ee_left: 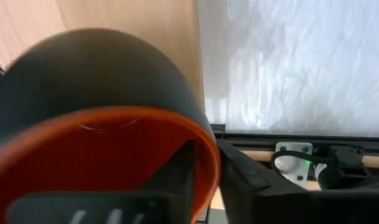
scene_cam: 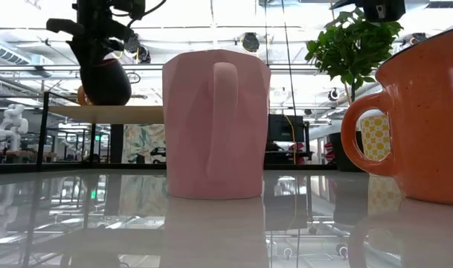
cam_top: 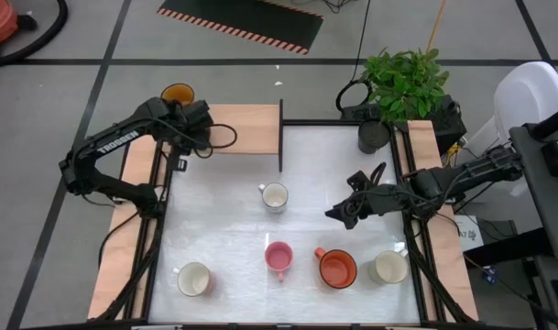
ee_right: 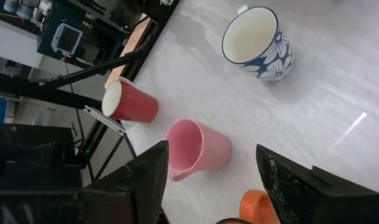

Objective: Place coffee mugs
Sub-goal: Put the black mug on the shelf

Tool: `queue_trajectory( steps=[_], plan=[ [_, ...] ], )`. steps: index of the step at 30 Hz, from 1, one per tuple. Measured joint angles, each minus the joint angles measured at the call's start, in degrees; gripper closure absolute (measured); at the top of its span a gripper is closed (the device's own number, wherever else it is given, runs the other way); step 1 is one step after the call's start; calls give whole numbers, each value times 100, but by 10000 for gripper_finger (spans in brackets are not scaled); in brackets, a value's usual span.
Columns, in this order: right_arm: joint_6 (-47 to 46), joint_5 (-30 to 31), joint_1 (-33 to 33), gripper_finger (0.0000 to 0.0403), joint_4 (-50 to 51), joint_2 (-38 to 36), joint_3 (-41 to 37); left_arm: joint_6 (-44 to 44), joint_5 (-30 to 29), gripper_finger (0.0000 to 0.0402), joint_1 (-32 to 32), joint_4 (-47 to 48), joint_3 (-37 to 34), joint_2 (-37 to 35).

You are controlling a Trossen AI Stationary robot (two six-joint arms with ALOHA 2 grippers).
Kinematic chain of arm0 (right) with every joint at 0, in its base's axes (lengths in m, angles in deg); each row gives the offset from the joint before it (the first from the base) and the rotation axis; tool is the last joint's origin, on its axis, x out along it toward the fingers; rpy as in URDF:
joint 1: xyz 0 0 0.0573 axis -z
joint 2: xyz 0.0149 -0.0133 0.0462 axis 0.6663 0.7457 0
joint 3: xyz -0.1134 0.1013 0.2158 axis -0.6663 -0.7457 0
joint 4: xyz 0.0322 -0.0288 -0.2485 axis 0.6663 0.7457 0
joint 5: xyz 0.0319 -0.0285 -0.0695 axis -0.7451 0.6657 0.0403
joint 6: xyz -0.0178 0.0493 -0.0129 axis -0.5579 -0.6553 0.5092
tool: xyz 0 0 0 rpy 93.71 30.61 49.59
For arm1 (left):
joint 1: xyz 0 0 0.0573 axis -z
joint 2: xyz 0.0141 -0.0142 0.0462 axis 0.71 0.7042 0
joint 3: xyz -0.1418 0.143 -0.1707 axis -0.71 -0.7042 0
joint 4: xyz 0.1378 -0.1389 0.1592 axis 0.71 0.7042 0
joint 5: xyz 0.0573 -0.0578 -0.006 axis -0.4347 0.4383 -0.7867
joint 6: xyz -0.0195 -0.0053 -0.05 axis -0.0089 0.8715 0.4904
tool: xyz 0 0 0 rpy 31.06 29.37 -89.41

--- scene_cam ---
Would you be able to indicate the grey ceiling air duct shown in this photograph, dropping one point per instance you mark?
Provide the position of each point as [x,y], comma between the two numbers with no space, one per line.
[10,54]

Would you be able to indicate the white mug yellow dots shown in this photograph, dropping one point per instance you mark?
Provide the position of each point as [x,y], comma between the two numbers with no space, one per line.
[375,137]

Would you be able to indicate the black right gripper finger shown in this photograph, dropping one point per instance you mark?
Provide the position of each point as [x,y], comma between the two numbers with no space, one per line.
[350,3]

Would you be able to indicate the orange speckled mug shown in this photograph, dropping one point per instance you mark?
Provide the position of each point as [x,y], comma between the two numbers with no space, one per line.
[427,130]

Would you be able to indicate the black monitor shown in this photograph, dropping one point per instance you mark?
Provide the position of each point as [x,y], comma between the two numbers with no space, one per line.
[282,128]

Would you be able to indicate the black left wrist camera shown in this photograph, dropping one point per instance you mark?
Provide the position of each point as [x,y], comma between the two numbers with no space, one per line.
[131,7]

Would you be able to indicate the pink faceted mug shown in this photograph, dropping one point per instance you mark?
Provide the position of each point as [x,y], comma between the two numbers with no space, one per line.
[189,130]

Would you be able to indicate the round black mug red inside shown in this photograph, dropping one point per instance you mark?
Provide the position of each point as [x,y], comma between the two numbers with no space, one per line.
[107,85]

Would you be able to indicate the wooden shelf black frame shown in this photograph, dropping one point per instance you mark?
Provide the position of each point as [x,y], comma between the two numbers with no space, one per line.
[107,113]

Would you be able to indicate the black pillar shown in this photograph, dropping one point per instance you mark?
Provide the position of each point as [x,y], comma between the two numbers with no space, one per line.
[117,143]

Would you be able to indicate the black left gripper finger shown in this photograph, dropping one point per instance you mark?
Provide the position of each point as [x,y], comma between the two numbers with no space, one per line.
[110,52]
[86,54]

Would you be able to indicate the green potted plant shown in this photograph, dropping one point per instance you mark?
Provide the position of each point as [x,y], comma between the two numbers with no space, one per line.
[345,52]

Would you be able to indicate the colourful mural panel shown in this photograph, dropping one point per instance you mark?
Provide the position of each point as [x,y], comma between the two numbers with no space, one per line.
[144,137]

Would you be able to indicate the white robot figure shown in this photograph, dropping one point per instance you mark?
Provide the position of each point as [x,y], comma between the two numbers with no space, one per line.
[12,126]

